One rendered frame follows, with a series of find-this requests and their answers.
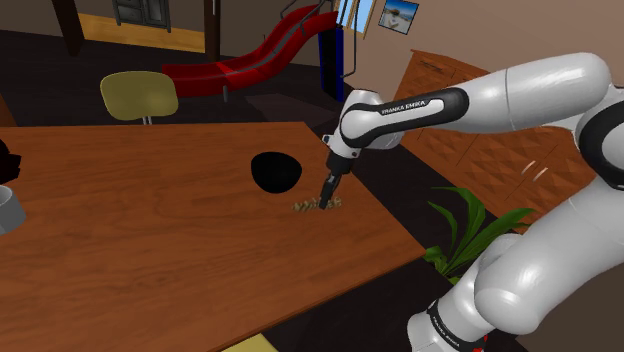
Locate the tan braided rope toy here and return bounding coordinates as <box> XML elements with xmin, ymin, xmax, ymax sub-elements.
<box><xmin>291</xmin><ymin>195</ymin><xmax>343</xmax><ymax>214</ymax></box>

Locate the black bowl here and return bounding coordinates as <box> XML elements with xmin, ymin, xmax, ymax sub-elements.
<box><xmin>250</xmin><ymin>151</ymin><xmax>303</xmax><ymax>194</ymax></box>

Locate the framed beach wall picture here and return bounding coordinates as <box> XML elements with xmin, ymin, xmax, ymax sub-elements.
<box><xmin>378</xmin><ymin>0</ymin><xmax>420</xmax><ymax>36</ymax></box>

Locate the black object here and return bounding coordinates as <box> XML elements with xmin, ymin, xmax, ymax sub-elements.
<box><xmin>0</xmin><ymin>139</ymin><xmax>23</xmax><ymax>185</ymax></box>

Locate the window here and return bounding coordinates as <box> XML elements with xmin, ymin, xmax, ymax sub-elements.
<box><xmin>336</xmin><ymin>0</ymin><xmax>379</xmax><ymax>39</ymax></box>

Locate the brown wooden table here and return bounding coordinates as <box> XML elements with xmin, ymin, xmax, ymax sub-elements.
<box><xmin>0</xmin><ymin>121</ymin><xmax>427</xmax><ymax>352</ymax></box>

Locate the grey cup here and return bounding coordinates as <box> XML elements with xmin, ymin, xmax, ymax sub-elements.
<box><xmin>0</xmin><ymin>184</ymin><xmax>28</xmax><ymax>237</ymax></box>

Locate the red slide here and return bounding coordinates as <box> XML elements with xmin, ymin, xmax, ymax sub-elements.
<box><xmin>161</xmin><ymin>4</ymin><xmax>340</xmax><ymax>99</ymax></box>

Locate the dark cabinet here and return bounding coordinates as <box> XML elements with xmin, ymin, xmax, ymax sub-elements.
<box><xmin>111</xmin><ymin>0</ymin><xmax>173</xmax><ymax>34</ymax></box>

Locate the brown wooden cabinet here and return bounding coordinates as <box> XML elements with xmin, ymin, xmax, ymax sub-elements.
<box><xmin>392</xmin><ymin>49</ymin><xmax>598</xmax><ymax>234</ymax></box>

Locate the olive green chair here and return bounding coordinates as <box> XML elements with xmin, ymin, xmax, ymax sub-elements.
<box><xmin>99</xmin><ymin>70</ymin><xmax>180</xmax><ymax>126</ymax></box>

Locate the green potted plant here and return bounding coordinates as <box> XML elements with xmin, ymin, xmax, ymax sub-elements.
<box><xmin>421</xmin><ymin>186</ymin><xmax>538</xmax><ymax>286</ymax></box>

